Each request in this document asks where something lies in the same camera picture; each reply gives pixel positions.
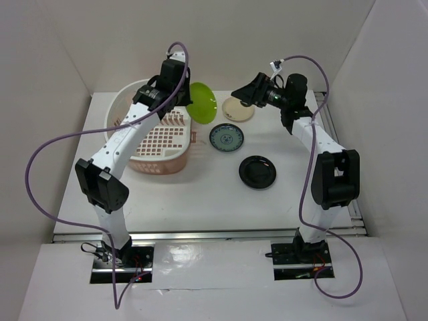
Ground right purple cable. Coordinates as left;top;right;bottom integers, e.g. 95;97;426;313
280;54;364;298

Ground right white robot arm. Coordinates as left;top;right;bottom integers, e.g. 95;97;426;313
231;73;360;263

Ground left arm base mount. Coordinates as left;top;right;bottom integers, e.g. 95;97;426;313
80;242;154;284

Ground aluminium rail frame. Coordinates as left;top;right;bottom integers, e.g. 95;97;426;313
49;90;368;244

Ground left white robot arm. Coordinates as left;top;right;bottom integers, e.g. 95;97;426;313
75;52;191;267

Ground white pink dish rack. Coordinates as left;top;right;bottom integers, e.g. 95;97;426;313
104;80;196;175

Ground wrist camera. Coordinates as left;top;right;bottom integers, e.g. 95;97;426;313
167;51;187;63
270;59;284;72

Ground lime green plate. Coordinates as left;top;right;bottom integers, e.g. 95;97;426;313
186;82;217;124

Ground purple cable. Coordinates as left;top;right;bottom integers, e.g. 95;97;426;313
280;54;364;298
25;41;189;310

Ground cream plate with black patch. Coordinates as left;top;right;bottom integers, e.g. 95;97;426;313
222;97;255;122

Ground blue patterned plate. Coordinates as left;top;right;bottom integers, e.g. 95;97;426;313
209;123;245;152

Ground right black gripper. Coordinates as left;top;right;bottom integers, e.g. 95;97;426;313
232;72;290;110

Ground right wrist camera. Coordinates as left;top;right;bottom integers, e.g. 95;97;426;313
270;59;284;72

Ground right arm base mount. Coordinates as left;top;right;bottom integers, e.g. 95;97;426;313
265;243;334;281

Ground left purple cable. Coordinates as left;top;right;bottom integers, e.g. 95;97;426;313
25;41;189;310

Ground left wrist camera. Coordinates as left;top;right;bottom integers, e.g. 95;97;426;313
167;51;187;63

